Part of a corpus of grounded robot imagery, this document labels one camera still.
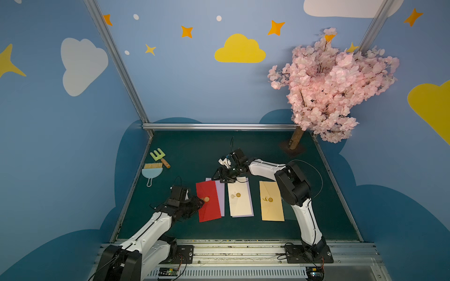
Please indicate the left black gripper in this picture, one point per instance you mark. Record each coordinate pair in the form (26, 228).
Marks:
(191, 207)

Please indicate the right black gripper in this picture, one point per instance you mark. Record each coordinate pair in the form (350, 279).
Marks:
(227, 172)

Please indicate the red envelope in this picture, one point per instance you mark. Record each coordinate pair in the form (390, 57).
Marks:
(207, 192)

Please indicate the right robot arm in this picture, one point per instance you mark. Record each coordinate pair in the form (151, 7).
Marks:
(294, 189)

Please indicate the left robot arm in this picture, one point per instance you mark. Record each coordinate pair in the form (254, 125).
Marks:
(137, 257)

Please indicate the tan kraft envelope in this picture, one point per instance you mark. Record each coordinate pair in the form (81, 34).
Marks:
(271, 203)

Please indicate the dark green envelope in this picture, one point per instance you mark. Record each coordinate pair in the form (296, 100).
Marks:
(288, 211)

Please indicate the blue toy brush dustpan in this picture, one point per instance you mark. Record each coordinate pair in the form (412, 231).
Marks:
(151, 171)

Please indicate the green toy rake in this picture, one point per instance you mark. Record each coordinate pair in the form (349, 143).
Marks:
(158, 155)

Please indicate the left controller board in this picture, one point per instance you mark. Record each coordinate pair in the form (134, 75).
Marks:
(168, 273)

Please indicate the controller board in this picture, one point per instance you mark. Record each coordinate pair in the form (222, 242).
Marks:
(315, 274)
(168, 273)

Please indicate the right controller board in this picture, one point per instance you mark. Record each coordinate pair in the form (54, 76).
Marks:
(315, 274)

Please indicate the pink blossom artificial tree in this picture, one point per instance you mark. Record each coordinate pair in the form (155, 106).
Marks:
(325, 83)

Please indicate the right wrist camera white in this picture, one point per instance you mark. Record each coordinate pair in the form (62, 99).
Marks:
(226, 161)

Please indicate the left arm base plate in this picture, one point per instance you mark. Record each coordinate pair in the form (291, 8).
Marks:
(180, 254)

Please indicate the aluminium rail back frame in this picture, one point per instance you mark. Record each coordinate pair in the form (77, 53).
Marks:
(217, 127)

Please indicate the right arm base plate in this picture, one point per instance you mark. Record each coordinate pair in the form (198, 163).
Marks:
(296, 253)

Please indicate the aluminium front rail base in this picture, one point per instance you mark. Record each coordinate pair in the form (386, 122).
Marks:
(264, 260)

